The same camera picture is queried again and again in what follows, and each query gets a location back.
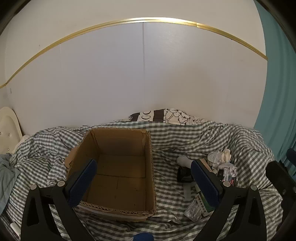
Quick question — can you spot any green and white box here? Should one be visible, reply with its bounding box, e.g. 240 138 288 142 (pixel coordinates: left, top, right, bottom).
194 193 215 212

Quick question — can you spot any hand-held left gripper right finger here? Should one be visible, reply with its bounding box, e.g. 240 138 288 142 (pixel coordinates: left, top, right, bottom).
191 159 270 241

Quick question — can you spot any teal curtain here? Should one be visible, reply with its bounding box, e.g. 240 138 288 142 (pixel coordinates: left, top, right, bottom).
253 0 296 163

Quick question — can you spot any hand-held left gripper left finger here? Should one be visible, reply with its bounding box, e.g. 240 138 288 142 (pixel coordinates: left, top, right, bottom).
21 159 109 241

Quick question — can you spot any grey white checked blanket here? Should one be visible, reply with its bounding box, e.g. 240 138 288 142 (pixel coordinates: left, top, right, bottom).
0 119 284 241

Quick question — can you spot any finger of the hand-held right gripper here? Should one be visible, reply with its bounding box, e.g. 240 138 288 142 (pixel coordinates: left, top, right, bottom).
265 161 290 200
286 148 296 168

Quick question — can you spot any small black item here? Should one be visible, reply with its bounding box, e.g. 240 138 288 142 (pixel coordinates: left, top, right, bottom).
177 166 194 183

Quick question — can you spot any white padded headboard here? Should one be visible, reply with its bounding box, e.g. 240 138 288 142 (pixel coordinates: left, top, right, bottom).
0 107 23 154

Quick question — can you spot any blue patterned cloth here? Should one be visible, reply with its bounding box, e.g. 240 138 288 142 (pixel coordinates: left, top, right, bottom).
133 232 154 241

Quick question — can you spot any printed foil packet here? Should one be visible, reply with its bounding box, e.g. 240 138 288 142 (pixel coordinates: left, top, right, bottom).
217 162 237 187

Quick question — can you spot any floral patterned pillow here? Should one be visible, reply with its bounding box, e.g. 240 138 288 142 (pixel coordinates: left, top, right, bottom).
128 108 206 126

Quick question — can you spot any white plastic bottle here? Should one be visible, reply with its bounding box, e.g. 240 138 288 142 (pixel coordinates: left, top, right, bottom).
177 156 193 168

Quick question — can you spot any clear plastic cup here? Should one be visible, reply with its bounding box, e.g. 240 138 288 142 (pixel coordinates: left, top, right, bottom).
207 152 223 171

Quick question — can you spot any white plastic piece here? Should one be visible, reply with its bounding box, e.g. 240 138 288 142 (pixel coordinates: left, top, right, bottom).
10 223 21 239

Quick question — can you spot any small beige box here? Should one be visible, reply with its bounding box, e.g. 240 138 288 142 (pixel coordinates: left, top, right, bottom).
199 158 213 172

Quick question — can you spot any blue-grey cloth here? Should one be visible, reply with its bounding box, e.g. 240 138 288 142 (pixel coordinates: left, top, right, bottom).
0 154 21 209

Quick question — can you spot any cardboard box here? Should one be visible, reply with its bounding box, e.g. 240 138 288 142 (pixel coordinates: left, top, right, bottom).
64 127 157 222

